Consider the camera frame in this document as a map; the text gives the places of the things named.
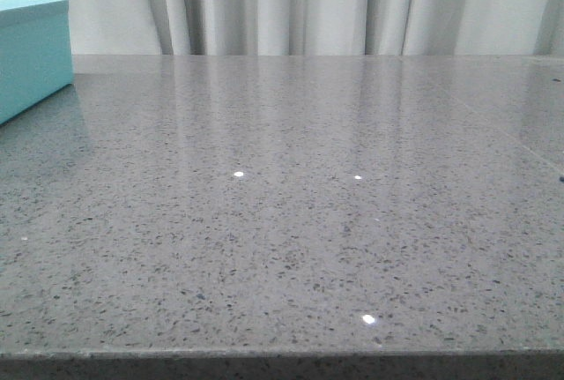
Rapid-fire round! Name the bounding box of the light blue storage box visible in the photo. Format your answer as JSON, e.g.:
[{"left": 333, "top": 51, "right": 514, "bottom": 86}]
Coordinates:
[{"left": 1, "top": 0, "right": 74, "bottom": 123}]

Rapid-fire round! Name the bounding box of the grey pleated curtain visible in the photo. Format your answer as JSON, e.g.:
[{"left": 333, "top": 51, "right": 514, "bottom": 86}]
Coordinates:
[{"left": 0, "top": 0, "right": 564, "bottom": 56}]

